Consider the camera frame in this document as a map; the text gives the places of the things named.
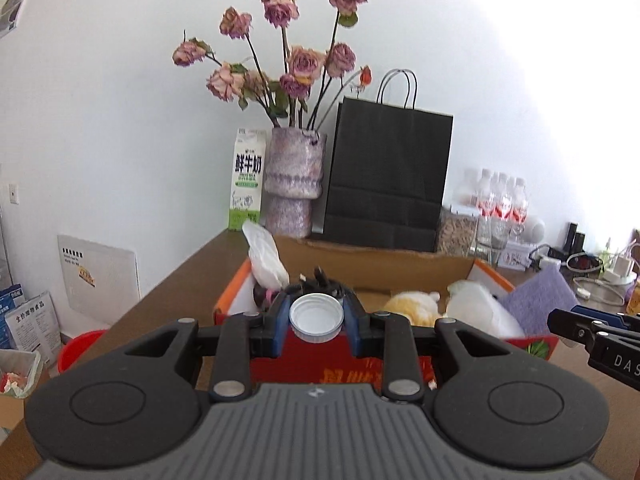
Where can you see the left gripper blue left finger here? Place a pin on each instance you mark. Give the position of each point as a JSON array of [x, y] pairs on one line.
[[280, 320]]

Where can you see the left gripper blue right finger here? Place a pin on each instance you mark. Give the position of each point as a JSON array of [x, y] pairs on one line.
[[353, 314]]

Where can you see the small white bottle cap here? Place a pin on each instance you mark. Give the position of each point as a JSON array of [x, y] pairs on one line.
[[316, 318]]

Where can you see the red pumpkin cardboard box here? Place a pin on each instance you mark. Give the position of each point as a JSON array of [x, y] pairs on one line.
[[375, 275]]

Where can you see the crumpled white tissue left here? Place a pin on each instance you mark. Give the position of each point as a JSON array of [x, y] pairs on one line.
[[267, 267]]

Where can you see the yellow white plush toy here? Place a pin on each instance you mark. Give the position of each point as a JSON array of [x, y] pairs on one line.
[[421, 308]]

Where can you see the white charger plug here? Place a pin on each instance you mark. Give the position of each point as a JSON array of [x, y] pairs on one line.
[[620, 272]]

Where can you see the purple towel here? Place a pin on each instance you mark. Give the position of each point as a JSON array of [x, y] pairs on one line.
[[531, 302]]

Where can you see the black power strip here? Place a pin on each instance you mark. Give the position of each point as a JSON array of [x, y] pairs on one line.
[[571, 257]]

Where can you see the translucent plastic bag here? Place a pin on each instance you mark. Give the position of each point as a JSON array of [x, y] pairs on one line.
[[473, 304]]

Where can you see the white tin box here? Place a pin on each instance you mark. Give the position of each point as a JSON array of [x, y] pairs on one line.
[[515, 256]]

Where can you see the green white milk carton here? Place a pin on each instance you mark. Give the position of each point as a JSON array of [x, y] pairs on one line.
[[248, 166]]

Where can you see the white round speaker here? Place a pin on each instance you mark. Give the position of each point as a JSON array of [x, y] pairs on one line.
[[534, 230]]

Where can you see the clear container with pellets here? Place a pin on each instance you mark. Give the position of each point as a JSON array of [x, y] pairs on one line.
[[456, 231]]

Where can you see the black paper bag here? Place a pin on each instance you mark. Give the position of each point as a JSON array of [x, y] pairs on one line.
[[388, 170]]

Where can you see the glass jar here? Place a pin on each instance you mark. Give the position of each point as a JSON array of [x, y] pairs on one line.
[[491, 237]]

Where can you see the water bottle right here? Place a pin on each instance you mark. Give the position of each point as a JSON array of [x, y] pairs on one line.
[[520, 207]]

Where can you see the water bottle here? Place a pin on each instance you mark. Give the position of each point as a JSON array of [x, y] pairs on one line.
[[485, 196], [503, 199], [520, 207]]

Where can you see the purple ceramic vase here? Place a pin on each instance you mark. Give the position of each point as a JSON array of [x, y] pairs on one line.
[[293, 179]]

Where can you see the water bottle middle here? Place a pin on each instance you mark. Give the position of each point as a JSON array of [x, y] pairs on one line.
[[503, 199]]

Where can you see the water bottle left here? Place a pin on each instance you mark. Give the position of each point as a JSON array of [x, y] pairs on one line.
[[485, 196]]

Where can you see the red bucket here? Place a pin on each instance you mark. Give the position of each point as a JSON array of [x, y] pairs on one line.
[[75, 348]]

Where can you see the blue white leaflets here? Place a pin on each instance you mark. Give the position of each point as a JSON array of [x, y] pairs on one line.
[[33, 327]]

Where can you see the dried pink roses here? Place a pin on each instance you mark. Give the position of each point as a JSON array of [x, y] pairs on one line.
[[293, 96]]

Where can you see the white board on wall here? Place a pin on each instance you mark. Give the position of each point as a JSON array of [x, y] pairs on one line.
[[101, 282]]

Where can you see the wall poster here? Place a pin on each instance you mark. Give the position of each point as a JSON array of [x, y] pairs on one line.
[[11, 12]]

